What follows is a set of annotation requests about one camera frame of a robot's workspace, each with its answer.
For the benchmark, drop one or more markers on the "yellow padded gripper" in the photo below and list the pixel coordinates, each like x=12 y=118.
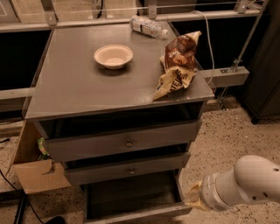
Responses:
x=208 y=191

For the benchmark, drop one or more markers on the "grey bottom drawer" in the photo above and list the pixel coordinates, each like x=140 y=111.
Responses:
x=147 y=197

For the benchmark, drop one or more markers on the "grey drawer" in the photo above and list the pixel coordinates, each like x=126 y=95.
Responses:
x=147 y=197
x=119 y=141
x=126 y=169

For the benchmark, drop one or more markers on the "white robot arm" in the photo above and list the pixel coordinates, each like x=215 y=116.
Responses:
x=252 y=180

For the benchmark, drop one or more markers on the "grey middle drawer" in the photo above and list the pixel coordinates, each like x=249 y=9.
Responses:
x=126 y=169

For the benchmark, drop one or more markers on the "grey drawer cabinet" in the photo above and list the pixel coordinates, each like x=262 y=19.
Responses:
x=76 y=96

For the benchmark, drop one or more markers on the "grey top drawer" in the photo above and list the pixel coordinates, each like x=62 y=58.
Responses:
x=119 y=141

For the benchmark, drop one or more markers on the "dark cabinet at right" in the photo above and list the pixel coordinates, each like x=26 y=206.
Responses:
x=261 y=94

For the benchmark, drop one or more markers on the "brown yellow chip bag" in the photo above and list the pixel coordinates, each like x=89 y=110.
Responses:
x=179 y=64

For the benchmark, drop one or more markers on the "green packet in box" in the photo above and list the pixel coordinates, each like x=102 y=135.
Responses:
x=42 y=147

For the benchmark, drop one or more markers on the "beige paper bowl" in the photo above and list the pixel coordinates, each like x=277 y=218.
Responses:
x=113 y=56

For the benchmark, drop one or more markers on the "brown cardboard box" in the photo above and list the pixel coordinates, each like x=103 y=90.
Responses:
x=35 y=176

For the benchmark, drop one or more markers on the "clear plastic water bottle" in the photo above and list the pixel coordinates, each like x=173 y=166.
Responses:
x=147 y=27

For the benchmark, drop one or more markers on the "metal frame rail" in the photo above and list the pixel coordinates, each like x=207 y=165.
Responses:
x=38 y=15

